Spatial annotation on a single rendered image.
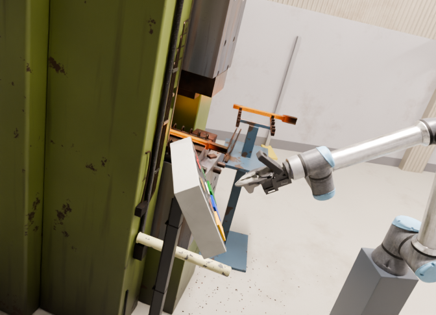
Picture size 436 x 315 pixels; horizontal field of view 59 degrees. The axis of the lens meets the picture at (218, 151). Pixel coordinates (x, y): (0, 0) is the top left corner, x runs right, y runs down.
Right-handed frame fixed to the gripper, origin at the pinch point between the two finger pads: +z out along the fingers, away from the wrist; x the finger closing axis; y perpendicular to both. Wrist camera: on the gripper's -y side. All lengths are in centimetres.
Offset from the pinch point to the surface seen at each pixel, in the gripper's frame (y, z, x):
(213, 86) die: -27.1, -4.0, 35.4
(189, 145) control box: -21.7, 12.1, -0.4
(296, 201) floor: 152, -49, 165
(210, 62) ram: -38, -6, 32
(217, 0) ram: -59, -15, 33
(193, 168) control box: -21.7, 12.1, -16.7
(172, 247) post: 9.5, 30.3, -11.8
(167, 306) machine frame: 84, 59, 31
